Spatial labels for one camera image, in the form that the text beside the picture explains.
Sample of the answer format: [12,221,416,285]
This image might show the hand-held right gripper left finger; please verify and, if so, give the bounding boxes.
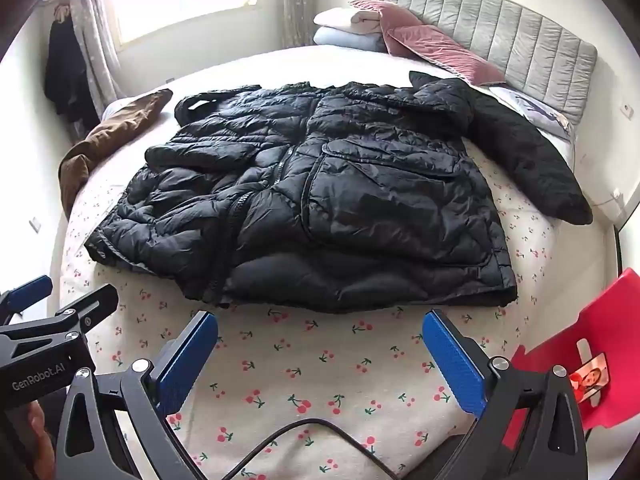
[54,310,219,480]

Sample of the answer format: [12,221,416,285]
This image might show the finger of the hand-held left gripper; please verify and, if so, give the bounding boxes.
[0,275,54,330]
[47,284,120,342]

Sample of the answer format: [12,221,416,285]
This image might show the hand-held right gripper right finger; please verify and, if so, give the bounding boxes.
[422,309,588,480]

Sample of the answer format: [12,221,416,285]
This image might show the black shiny puffer jacket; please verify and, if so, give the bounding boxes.
[84,80,518,316]

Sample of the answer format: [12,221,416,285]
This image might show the dark hanging clothes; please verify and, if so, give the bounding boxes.
[44,4,101,132]

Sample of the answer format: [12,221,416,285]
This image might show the smartphone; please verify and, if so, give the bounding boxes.
[569,351,612,407]

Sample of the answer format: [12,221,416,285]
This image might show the red plastic chair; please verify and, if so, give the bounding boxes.
[500,267,640,452]

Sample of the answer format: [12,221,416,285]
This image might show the brown jacket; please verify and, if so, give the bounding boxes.
[57,88,174,208]

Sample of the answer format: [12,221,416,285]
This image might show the black matte quilted coat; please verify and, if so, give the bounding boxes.
[409,70,594,226]

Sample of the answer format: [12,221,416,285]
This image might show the white printed pillow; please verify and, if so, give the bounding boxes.
[489,85,574,142]

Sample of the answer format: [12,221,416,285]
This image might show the patterned light curtain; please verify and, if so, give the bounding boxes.
[69,0,122,117]
[279,0,317,49]

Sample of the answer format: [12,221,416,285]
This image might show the grey padded headboard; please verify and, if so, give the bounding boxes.
[372,0,598,126]

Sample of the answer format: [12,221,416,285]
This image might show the pale blue pillow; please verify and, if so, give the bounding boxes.
[313,27,390,54]

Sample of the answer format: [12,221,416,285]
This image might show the white folded blanket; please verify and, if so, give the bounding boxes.
[313,7,387,37]

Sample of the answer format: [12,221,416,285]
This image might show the black cable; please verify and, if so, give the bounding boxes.
[240,417,403,480]

